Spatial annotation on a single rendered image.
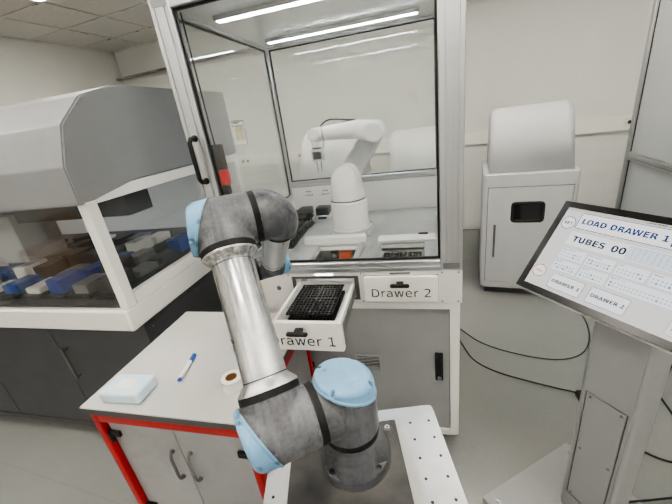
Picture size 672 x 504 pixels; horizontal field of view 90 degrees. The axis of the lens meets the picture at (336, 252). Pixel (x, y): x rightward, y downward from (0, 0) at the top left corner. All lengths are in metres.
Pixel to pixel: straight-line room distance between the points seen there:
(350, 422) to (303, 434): 0.09
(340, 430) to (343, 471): 0.12
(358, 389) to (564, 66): 4.11
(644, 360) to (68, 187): 1.89
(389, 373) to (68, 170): 1.51
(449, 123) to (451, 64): 0.17
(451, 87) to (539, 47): 3.22
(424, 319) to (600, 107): 3.49
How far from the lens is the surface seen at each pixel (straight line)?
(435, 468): 0.95
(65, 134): 1.57
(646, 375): 1.29
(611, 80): 4.55
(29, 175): 1.67
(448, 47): 1.22
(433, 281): 1.34
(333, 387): 0.65
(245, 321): 0.66
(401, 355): 1.59
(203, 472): 1.46
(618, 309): 1.12
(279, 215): 0.73
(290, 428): 0.65
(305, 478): 0.83
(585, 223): 1.25
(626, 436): 1.44
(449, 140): 1.21
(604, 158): 4.63
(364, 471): 0.77
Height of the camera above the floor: 1.54
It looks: 22 degrees down
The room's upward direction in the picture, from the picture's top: 8 degrees counter-clockwise
